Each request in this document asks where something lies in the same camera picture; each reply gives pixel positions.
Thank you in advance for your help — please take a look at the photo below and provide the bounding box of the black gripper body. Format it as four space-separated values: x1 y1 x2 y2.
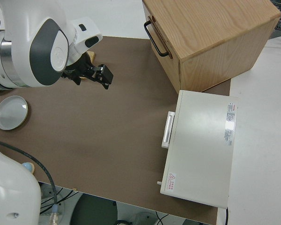
60 63 114 84

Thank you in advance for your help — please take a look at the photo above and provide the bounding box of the white toaster oven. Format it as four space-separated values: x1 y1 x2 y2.
159 90 240 210

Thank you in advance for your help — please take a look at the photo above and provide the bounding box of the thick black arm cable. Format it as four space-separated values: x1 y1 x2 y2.
0 138 60 225

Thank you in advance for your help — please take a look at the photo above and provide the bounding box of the white oven door handle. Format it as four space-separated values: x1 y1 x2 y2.
161 111 177 149

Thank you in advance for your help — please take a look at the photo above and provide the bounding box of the small blue and wood container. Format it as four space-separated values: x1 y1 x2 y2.
22 162 36 173

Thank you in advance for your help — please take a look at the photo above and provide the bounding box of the black cabinet handle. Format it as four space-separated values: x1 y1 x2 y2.
144 20 170 58

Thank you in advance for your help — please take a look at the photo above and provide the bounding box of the light wooden drawer cabinet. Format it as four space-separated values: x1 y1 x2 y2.
142 0 281 92

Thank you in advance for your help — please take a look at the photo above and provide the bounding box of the gray round plate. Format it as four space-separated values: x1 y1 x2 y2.
0 95 30 131

